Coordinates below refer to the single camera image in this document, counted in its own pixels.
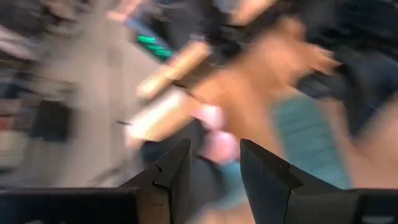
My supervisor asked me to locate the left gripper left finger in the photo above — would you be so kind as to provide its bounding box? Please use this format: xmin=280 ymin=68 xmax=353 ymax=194
xmin=120 ymin=138 xmax=192 ymax=224

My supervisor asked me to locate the pink slide sandal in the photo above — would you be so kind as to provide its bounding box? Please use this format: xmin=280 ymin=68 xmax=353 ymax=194
xmin=194 ymin=105 xmax=226 ymax=130
xmin=200 ymin=130 xmax=241 ymax=166

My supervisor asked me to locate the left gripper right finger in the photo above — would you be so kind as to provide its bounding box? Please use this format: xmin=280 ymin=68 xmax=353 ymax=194
xmin=239 ymin=139 xmax=359 ymax=224

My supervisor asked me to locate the black frame wooden shelf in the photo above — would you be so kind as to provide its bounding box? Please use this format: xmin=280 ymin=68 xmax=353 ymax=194
xmin=124 ymin=39 xmax=218 ymax=150

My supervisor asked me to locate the green slide sandal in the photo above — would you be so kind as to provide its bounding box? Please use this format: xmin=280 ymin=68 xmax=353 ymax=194
xmin=273 ymin=96 xmax=352 ymax=190

